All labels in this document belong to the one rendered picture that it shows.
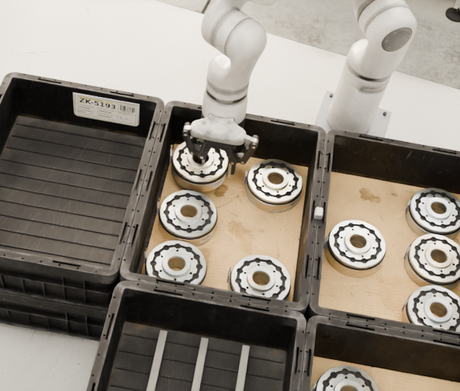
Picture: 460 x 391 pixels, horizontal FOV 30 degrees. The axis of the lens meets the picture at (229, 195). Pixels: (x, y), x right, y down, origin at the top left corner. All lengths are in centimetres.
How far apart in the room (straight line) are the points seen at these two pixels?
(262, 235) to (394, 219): 25
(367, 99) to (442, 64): 158
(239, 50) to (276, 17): 196
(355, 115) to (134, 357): 67
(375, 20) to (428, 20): 187
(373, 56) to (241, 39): 37
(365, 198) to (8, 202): 65
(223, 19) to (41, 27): 84
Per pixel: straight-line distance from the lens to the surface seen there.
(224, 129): 139
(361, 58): 160
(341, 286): 149
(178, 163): 154
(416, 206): 160
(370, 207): 161
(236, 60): 131
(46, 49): 202
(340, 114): 173
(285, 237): 153
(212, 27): 132
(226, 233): 152
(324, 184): 149
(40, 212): 154
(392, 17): 155
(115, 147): 163
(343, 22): 330
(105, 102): 160
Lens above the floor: 205
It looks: 51 degrees down
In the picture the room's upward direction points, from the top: 9 degrees clockwise
